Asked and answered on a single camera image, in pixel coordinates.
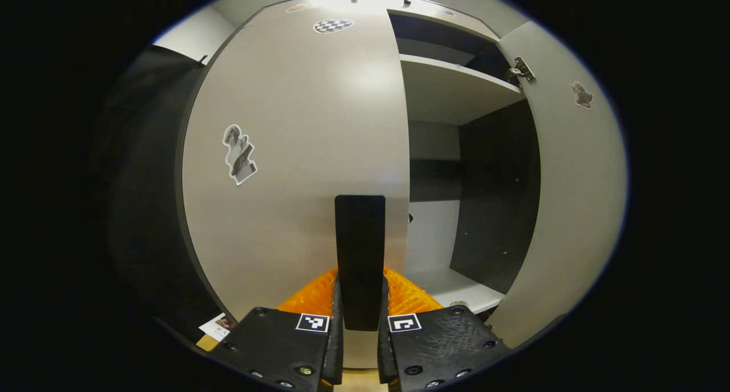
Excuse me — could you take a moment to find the beige cabinet door box sticker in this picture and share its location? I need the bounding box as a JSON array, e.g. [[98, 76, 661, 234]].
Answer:
[[485, 21, 628, 350]]

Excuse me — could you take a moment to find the beige cabinet shelf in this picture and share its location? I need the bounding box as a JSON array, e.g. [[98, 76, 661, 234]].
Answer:
[[406, 266, 505, 314], [396, 37, 477, 66], [399, 54, 525, 126]]

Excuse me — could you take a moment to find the beige cabinet flap panel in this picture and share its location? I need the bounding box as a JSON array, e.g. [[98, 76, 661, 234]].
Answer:
[[285, 0, 502, 42]]

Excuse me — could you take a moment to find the metal door hinge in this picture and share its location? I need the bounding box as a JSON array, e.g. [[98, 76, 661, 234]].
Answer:
[[505, 56, 537, 86]]

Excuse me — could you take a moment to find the black door handle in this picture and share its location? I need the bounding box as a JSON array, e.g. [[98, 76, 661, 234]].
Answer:
[[335, 195, 386, 332]]

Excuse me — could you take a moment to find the beige double-door shoe cabinet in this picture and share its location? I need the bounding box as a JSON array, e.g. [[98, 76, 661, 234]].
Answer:
[[177, 0, 628, 370]]

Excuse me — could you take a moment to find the beige cabinet door checkered sticker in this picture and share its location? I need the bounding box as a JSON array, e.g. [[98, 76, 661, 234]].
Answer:
[[181, 0, 411, 370]]

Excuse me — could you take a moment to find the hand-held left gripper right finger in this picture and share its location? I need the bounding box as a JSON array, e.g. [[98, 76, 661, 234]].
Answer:
[[378, 266, 511, 392]]

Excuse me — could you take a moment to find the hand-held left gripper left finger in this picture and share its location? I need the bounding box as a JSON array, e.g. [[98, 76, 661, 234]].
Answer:
[[225, 266, 344, 392]]

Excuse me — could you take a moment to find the white printed card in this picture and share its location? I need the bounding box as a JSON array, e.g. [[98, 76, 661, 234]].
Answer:
[[198, 313, 236, 342]]

